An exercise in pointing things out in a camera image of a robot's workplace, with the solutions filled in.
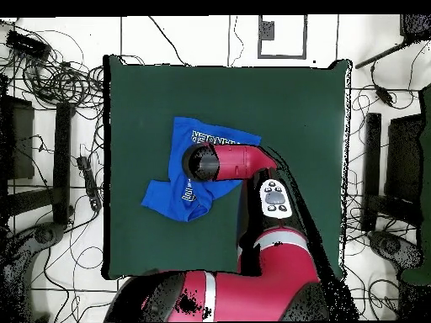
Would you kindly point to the blue printed t-shirt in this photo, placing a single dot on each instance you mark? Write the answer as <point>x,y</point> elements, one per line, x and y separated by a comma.
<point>175,198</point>

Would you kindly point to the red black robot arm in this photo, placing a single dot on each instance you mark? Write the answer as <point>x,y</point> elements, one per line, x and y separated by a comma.
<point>262,289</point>

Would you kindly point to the dark flat panel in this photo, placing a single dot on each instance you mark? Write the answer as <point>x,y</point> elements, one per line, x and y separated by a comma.
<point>20,141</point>
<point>404,158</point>

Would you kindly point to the dark green table cloth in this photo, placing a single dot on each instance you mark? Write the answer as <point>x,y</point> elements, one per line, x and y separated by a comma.
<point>151,94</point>

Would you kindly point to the black power strip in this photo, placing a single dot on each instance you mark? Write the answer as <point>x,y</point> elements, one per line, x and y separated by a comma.
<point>89,183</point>

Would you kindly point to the black upright bar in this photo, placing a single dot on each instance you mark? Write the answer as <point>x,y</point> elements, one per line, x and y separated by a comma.
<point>373,168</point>
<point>62,161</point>

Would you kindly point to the small dark box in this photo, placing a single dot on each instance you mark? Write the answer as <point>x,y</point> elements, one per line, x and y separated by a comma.
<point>267,30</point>

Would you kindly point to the black stand leg with caster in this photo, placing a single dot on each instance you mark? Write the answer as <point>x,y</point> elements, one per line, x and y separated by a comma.
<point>43,235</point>
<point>390,245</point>

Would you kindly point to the black rod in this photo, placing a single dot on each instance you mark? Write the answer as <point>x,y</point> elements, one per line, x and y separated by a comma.
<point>380,55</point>

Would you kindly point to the black speckled block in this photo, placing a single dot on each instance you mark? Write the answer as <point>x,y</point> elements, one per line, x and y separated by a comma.
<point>416,27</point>

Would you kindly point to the grey square frame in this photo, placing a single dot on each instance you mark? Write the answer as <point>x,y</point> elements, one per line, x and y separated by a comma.
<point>304,37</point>

